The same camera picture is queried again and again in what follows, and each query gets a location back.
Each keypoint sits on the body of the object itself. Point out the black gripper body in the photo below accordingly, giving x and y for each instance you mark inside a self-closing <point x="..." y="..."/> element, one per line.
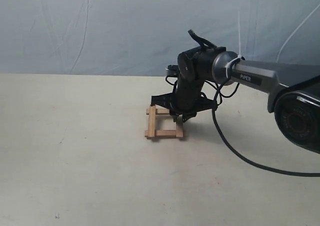
<point x="186" y="106"/>

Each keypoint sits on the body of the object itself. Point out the grey fabric backdrop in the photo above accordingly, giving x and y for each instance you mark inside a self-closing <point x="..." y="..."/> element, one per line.
<point x="142" y="37"/>

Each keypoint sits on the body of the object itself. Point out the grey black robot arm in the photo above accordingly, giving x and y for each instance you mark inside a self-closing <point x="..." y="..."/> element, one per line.
<point x="293" y="90"/>

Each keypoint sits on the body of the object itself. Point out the white zip tie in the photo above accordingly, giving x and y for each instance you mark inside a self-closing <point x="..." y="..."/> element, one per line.
<point x="238" y="56"/>

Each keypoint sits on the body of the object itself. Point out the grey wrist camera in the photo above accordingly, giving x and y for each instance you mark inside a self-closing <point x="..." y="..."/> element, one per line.
<point x="172" y="70"/>

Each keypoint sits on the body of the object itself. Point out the wooden stick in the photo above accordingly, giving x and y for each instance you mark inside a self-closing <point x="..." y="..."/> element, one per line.
<point x="159" y="111"/>
<point x="179" y="130"/>
<point x="161" y="133"/>
<point x="152" y="122"/>

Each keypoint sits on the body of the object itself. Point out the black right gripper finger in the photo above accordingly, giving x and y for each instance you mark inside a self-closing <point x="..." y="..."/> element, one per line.
<point x="187" y="116"/>

